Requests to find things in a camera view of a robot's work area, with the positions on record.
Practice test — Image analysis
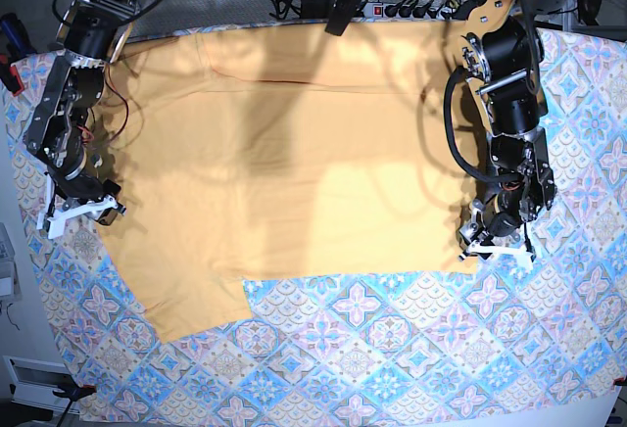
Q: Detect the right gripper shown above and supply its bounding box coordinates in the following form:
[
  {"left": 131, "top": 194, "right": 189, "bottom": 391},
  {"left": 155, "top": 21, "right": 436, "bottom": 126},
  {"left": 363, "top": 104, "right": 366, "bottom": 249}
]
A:
[{"left": 36, "top": 166, "right": 126, "bottom": 239}]

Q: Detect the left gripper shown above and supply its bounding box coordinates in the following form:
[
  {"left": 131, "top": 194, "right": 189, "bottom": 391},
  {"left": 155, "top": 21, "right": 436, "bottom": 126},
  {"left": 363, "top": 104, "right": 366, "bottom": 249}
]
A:
[{"left": 458, "top": 199, "right": 535, "bottom": 270}]

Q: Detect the yellow T-shirt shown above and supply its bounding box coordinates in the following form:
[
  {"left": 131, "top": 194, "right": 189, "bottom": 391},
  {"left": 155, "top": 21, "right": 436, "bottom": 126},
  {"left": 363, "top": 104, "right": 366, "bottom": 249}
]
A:
[{"left": 100, "top": 22, "right": 478, "bottom": 342}]

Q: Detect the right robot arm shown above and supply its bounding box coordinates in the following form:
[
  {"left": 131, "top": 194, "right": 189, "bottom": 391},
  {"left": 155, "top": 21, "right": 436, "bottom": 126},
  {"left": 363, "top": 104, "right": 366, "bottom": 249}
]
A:
[{"left": 24, "top": 0, "right": 146, "bottom": 239}]

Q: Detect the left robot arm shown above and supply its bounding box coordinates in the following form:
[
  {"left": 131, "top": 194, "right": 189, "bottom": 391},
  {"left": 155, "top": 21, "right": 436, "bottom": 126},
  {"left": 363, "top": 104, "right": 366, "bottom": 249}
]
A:
[{"left": 443, "top": 0, "right": 556, "bottom": 270}]

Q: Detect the patterned blue pink tablecloth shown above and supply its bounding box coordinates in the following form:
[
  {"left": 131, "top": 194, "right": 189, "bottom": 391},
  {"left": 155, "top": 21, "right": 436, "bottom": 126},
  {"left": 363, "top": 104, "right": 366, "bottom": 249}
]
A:
[{"left": 1, "top": 30, "right": 626, "bottom": 426}]

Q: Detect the red black clamp left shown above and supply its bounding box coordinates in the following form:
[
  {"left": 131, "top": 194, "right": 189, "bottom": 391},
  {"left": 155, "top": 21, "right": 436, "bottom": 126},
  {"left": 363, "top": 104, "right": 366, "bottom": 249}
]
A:
[{"left": 0, "top": 54, "right": 24, "bottom": 97}]

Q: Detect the orange black clamp bottom left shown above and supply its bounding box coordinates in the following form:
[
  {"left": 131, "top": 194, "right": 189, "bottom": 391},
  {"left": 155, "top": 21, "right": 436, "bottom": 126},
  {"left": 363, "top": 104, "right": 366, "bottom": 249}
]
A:
[{"left": 53, "top": 383, "right": 97, "bottom": 403}]

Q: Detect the black clamp on table edge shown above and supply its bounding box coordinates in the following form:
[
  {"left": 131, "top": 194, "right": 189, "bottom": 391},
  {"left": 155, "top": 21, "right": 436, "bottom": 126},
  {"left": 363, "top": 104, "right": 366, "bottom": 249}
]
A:
[{"left": 325, "top": 0, "right": 361, "bottom": 36}]

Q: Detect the white aluminium rail bottom left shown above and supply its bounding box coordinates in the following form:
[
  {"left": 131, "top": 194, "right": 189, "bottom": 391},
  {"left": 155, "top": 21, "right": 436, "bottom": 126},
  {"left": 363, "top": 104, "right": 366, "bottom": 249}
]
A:
[{"left": 2, "top": 356, "right": 73, "bottom": 413}]

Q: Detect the blue handled tool left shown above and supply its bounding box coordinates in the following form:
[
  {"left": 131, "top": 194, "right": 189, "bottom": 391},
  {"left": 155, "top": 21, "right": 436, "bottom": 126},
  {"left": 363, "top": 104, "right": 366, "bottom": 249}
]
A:
[{"left": 1, "top": 13, "right": 37, "bottom": 60}]

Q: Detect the white power strip red switch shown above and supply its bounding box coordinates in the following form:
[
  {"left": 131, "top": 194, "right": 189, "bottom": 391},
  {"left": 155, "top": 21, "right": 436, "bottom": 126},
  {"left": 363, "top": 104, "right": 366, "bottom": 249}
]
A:
[{"left": 362, "top": 3, "right": 454, "bottom": 21}]

